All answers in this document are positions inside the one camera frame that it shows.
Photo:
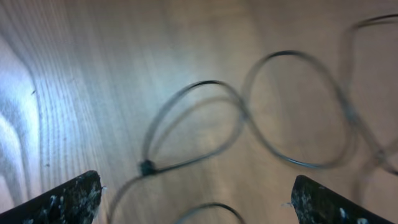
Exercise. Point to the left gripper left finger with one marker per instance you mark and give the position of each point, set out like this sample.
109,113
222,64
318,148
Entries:
75,201

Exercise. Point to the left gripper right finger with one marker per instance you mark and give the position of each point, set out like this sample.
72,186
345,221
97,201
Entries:
316,204

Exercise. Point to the black USB cable short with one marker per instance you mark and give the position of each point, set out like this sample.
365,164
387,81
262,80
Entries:
340,89

